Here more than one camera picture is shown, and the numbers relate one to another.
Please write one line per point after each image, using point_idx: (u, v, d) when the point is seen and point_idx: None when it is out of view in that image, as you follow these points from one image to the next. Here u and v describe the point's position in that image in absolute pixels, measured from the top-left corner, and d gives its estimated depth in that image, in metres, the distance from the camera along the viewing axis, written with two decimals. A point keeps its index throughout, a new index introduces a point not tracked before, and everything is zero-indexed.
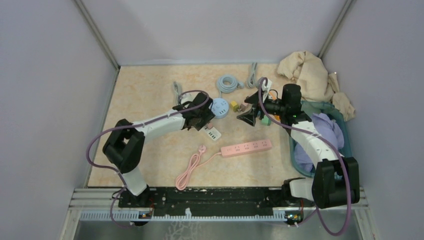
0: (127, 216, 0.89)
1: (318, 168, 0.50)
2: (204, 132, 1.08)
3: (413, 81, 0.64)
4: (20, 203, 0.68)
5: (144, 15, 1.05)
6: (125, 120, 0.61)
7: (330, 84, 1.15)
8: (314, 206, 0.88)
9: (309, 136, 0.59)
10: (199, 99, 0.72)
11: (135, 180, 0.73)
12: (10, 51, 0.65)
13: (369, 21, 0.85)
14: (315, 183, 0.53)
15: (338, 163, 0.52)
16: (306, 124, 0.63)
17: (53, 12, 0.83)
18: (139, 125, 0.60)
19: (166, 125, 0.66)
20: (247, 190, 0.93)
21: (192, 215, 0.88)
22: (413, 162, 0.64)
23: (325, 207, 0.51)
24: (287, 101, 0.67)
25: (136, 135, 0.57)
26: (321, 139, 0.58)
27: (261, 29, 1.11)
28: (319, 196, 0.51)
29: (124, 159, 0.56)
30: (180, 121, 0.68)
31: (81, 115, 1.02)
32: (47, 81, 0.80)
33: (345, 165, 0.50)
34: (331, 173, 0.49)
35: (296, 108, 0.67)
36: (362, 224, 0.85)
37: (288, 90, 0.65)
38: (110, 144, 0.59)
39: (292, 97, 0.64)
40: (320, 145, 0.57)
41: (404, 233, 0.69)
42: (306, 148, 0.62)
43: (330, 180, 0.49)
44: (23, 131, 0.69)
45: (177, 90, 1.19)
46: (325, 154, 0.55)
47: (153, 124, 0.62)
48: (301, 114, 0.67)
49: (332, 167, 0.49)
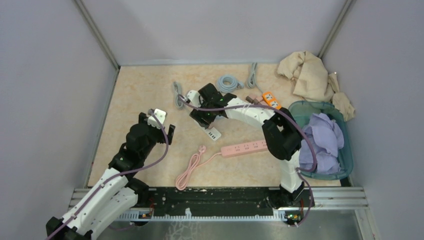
0: (127, 216, 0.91)
1: (265, 129, 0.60)
2: (204, 131, 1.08)
3: (413, 81, 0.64)
4: (20, 203, 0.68)
5: (144, 15, 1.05)
6: (53, 218, 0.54)
7: (330, 84, 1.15)
8: (306, 186, 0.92)
9: (243, 109, 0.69)
10: (136, 142, 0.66)
11: (121, 208, 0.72)
12: (10, 51, 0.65)
13: (369, 21, 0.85)
14: (269, 143, 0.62)
15: (275, 117, 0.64)
16: (234, 102, 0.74)
17: (53, 12, 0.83)
18: (70, 219, 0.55)
19: (106, 195, 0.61)
20: (247, 190, 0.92)
21: (192, 215, 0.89)
22: (414, 162, 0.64)
23: (287, 155, 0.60)
24: (206, 96, 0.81)
25: (69, 234, 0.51)
26: (252, 106, 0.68)
27: (260, 29, 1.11)
28: (278, 150, 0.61)
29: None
30: (120, 181, 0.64)
31: (81, 114, 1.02)
32: (47, 82, 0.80)
33: (284, 113, 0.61)
34: (276, 127, 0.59)
35: (218, 96, 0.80)
36: (362, 224, 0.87)
37: (203, 90, 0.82)
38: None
39: (207, 91, 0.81)
40: (254, 112, 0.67)
41: (404, 233, 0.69)
42: (246, 119, 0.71)
43: (278, 133, 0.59)
44: (23, 130, 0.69)
45: (176, 90, 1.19)
46: (262, 117, 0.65)
47: (86, 208, 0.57)
48: (226, 96, 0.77)
49: (273, 122, 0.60)
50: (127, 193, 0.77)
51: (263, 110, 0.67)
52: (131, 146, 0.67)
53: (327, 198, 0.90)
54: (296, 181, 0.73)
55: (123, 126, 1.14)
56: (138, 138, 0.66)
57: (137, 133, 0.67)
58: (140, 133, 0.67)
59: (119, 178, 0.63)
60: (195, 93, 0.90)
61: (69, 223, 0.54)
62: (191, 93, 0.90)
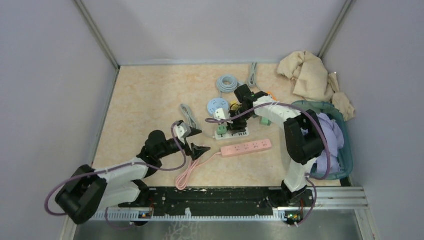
0: (127, 216, 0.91)
1: (287, 127, 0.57)
2: (232, 137, 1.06)
3: (414, 80, 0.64)
4: (21, 203, 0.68)
5: (144, 15, 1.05)
6: (87, 166, 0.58)
7: (330, 83, 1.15)
8: (310, 186, 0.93)
9: (270, 106, 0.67)
10: (153, 149, 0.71)
11: (121, 199, 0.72)
12: (10, 51, 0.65)
13: (369, 21, 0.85)
14: (289, 144, 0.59)
15: (301, 118, 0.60)
16: (264, 98, 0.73)
17: (53, 12, 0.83)
18: (102, 172, 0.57)
19: (129, 173, 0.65)
20: (247, 190, 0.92)
21: (192, 215, 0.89)
22: (414, 162, 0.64)
23: (304, 159, 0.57)
24: (239, 95, 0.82)
25: (98, 181, 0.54)
26: (280, 105, 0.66)
27: (260, 29, 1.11)
28: (297, 152, 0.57)
29: (81, 208, 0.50)
30: (141, 170, 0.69)
31: (80, 114, 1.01)
32: (46, 81, 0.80)
33: (310, 116, 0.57)
34: (299, 128, 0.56)
35: (250, 94, 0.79)
36: (362, 224, 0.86)
37: (238, 89, 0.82)
38: (65, 192, 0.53)
39: (240, 90, 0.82)
40: (280, 110, 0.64)
41: (405, 233, 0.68)
42: (272, 117, 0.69)
43: (300, 134, 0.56)
44: (22, 130, 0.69)
45: (186, 112, 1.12)
46: (287, 115, 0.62)
47: (117, 172, 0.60)
48: (257, 94, 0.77)
49: (297, 123, 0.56)
50: (133, 185, 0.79)
51: (290, 109, 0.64)
52: (149, 151, 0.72)
53: (327, 198, 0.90)
54: (301, 183, 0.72)
55: (122, 126, 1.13)
56: (156, 146, 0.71)
57: (155, 141, 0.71)
58: (158, 141, 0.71)
59: (144, 167, 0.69)
60: (221, 109, 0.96)
61: (99, 174, 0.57)
62: (218, 112, 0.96)
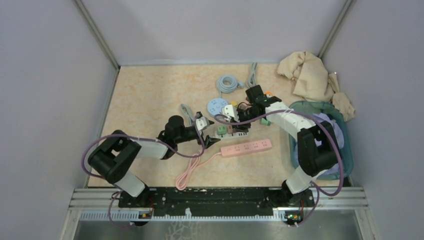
0: (127, 216, 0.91)
1: (300, 137, 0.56)
2: (233, 137, 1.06)
3: (413, 80, 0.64)
4: (21, 203, 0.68)
5: (144, 15, 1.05)
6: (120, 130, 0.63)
7: (330, 84, 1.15)
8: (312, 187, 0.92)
9: (283, 113, 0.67)
10: (173, 131, 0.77)
11: (131, 183, 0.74)
12: (10, 51, 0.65)
13: (369, 21, 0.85)
14: (301, 154, 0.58)
15: (315, 129, 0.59)
16: (278, 105, 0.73)
17: (53, 12, 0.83)
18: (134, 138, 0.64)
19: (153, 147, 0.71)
20: (247, 190, 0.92)
21: (192, 215, 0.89)
22: (414, 162, 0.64)
23: (315, 172, 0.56)
24: (251, 95, 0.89)
25: (133, 144, 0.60)
26: (294, 113, 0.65)
27: (260, 29, 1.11)
28: (308, 163, 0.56)
29: (117, 165, 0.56)
30: (162, 149, 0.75)
31: (81, 114, 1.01)
32: (47, 82, 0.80)
33: (325, 128, 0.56)
34: (312, 139, 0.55)
35: (263, 98, 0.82)
36: (362, 224, 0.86)
37: (250, 90, 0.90)
38: (100, 151, 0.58)
39: (253, 91, 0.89)
40: (295, 118, 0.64)
41: (405, 233, 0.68)
42: (284, 125, 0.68)
43: (313, 145, 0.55)
44: (22, 130, 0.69)
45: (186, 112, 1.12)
46: (301, 125, 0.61)
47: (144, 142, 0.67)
48: (270, 98, 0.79)
49: (311, 134, 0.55)
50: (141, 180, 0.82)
51: (305, 119, 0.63)
52: (168, 134, 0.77)
53: (327, 198, 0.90)
54: (303, 187, 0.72)
55: (123, 126, 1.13)
56: (175, 128, 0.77)
57: (175, 123, 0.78)
58: (177, 124, 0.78)
59: (164, 147, 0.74)
60: (231, 107, 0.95)
61: (130, 138, 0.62)
62: (228, 109, 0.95)
